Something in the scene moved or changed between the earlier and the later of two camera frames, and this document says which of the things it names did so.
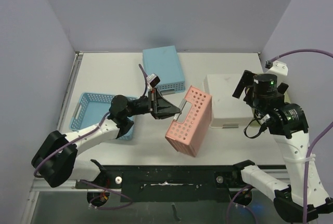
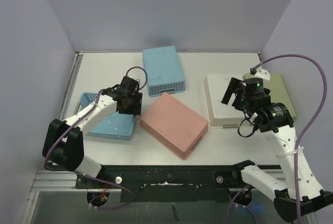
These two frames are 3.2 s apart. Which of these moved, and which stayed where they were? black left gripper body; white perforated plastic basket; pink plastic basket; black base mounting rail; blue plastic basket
Moved: black left gripper body; pink plastic basket
Stayed: blue plastic basket; white perforated plastic basket; black base mounting rail
